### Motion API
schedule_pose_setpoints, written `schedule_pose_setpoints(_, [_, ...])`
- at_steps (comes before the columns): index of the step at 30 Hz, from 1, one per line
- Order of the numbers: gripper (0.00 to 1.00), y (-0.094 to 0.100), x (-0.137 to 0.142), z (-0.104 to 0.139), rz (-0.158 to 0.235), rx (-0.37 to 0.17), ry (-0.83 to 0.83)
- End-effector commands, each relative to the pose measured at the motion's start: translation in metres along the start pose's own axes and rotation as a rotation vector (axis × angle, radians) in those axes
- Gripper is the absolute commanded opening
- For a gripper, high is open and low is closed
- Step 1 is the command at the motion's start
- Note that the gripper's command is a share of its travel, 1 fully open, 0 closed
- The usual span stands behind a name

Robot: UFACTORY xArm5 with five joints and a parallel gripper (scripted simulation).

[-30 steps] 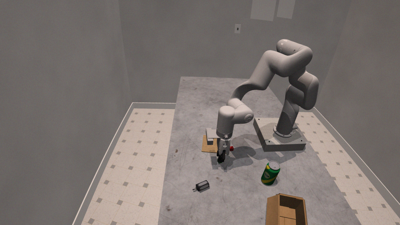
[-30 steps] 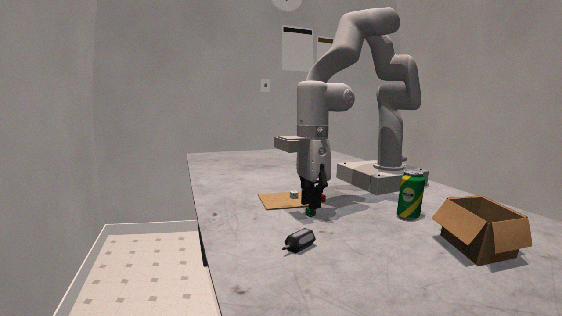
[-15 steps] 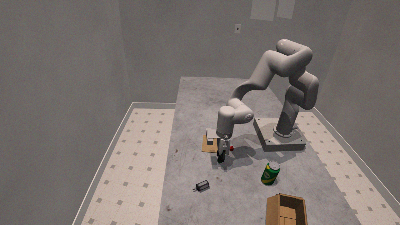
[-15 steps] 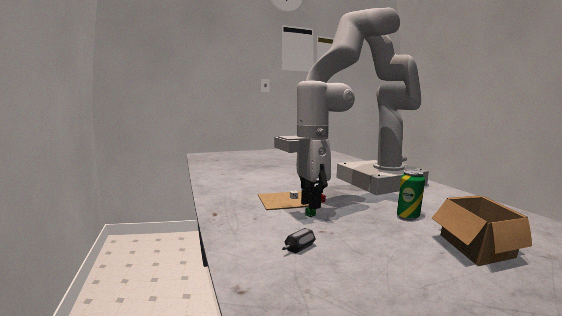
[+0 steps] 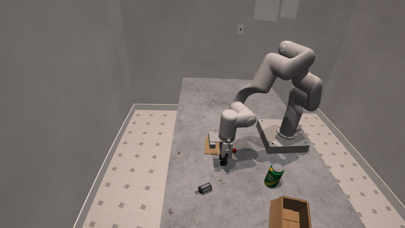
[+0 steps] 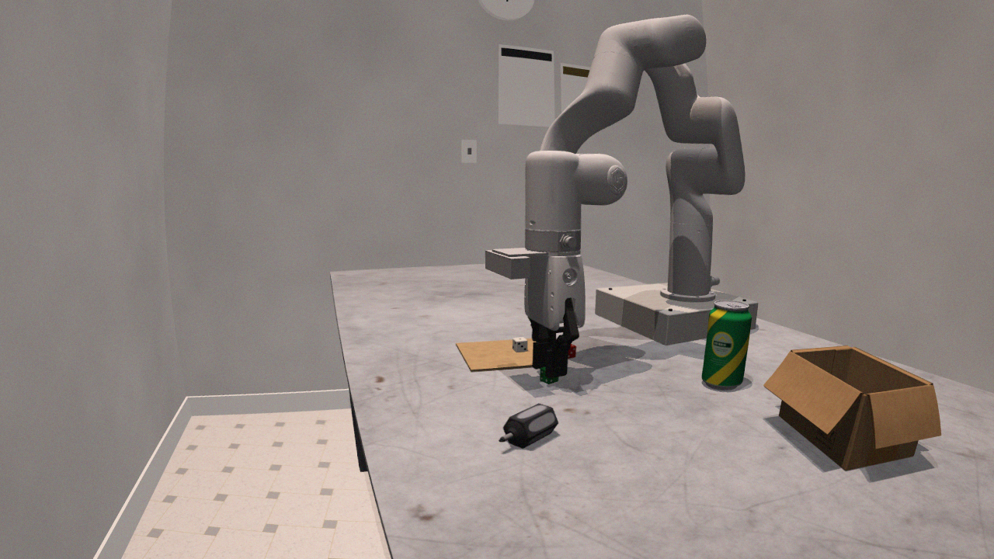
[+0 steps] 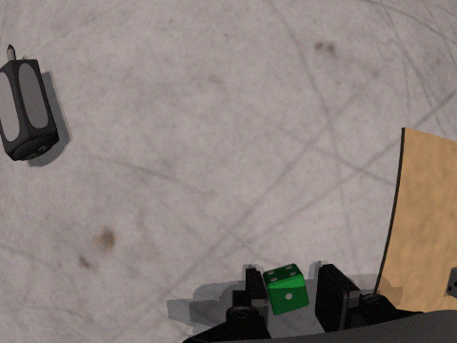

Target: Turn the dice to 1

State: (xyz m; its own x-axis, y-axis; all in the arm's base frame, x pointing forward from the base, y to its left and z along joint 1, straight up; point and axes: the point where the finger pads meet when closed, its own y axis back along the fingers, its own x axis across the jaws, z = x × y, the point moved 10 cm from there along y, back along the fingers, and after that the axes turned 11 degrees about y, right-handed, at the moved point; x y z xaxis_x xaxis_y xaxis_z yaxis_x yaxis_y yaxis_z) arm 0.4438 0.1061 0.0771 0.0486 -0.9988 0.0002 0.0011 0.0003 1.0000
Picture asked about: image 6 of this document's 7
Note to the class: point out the green die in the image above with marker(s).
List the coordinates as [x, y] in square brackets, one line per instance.
[546, 380]

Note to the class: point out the green soda can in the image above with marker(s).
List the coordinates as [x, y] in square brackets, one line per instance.
[727, 345]

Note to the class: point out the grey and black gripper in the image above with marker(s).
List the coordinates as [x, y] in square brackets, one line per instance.
[556, 286]

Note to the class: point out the tan mat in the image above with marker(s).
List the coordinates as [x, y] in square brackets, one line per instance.
[495, 355]

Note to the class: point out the open brown cardboard box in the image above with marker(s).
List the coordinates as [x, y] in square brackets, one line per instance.
[894, 416]

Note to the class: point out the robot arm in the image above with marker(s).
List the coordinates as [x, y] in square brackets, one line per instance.
[558, 179]

